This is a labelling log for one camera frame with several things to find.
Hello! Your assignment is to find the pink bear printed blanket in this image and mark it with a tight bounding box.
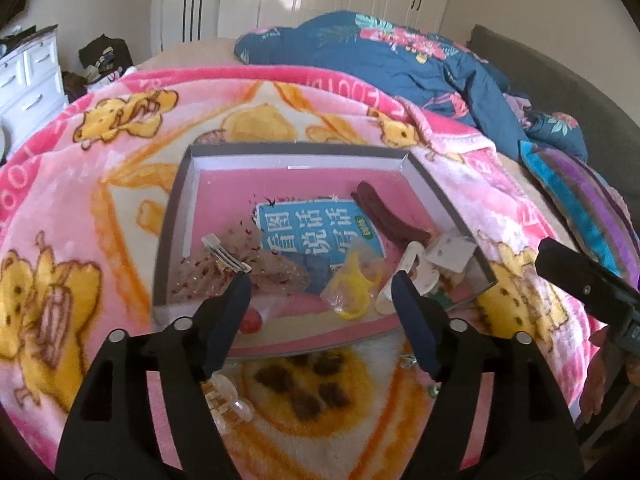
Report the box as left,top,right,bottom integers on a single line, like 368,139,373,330
0,65,608,471

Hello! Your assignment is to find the blue floral duvet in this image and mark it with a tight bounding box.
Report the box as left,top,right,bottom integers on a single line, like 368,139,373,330
234,10,588,161

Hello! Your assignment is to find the blue printed booklet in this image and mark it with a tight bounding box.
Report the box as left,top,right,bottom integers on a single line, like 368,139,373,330
255,195,386,266

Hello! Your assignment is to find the clear plastic hair claw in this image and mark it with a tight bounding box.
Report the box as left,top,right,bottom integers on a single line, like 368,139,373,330
202,375,253,431

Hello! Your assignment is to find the grey cardboard box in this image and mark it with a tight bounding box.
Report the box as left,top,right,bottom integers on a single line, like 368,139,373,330
151,142,498,358

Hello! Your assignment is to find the white drawer cabinet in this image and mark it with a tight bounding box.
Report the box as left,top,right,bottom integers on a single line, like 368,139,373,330
0,25,68,133

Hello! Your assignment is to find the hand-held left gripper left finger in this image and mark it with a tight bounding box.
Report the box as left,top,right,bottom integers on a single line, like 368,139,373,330
54,272,253,480

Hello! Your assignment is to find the person's right hand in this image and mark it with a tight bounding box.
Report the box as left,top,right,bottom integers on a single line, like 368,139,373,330
580,327,613,423

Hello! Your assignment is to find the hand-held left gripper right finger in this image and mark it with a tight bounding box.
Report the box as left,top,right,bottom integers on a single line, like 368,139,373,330
390,270,586,480

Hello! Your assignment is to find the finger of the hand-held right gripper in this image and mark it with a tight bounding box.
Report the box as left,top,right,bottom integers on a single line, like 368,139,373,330
536,237,640,331

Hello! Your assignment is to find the cream hair claw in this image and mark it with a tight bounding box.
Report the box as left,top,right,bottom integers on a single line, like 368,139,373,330
375,241,443,316

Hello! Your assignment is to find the dotted organza bow hair clip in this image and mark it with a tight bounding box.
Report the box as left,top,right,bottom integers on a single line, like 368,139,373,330
170,217,311,301

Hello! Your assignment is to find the brown hair clip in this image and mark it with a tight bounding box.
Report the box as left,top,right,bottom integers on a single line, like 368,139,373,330
350,181,433,247

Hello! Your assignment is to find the bag of yellow rings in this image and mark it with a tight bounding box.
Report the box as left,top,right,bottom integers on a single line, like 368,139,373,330
320,237,388,321

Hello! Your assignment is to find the purple teal striped pillow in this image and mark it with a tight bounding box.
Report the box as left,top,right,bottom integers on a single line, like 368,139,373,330
520,140,640,291

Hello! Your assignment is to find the grey padded headboard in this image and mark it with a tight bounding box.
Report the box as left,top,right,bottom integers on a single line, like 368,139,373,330
467,24,640,171

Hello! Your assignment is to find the white earring card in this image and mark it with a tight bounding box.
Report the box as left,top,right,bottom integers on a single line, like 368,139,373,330
427,230,478,276

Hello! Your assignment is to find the dark bag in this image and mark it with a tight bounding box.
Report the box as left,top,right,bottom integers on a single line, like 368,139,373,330
77,34,133,81

